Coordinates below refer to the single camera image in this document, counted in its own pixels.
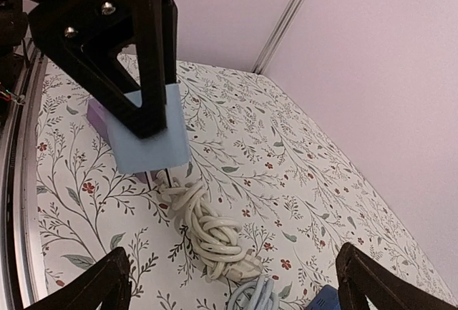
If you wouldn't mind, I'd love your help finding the dark blue cube socket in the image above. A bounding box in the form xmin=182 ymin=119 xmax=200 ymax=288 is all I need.
xmin=305 ymin=284 xmax=341 ymax=310

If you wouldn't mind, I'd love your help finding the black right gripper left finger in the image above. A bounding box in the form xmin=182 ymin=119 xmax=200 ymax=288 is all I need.
xmin=28 ymin=247 xmax=132 ymax=310

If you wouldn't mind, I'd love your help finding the right aluminium frame post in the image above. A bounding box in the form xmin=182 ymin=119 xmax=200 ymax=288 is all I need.
xmin=251 ymin=0 xmax=305 ymax=74

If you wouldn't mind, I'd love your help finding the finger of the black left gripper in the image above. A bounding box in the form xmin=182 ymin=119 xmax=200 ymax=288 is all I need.
xmin=29 ymin=0 xmax=176 ymax=138

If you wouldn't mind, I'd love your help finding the purple power strip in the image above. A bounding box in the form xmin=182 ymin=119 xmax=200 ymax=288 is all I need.
xmin=87 ymin=98 xmax=155 ymax=187

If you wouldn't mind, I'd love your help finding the light blue coiled cable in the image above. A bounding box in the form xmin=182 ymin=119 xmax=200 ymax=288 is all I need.
xmin=225 ymin=274 xmax=281 ymax=310

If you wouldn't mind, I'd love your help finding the cream coiled power cable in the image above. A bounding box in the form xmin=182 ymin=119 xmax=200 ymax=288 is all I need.
xmin=155 ymin=170 xmax=263 ymax=284

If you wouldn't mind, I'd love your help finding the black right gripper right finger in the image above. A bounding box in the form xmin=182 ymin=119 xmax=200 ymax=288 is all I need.
xmin=336 ymin=243 xmax=457 ymax=309

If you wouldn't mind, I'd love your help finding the light blue charger plug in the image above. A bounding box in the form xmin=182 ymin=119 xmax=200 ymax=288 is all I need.
xmin=103 ymin=82 xmax=193 ymax=185

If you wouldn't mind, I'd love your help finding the floral patterned table mat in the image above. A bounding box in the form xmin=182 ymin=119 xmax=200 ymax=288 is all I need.
xmin=36 ymin=62 xmax=456 ymax=309

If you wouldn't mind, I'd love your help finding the aluminium front table rail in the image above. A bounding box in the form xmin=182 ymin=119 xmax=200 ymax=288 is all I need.
xmin=1 ymin=38 xmax=47 ymax=309

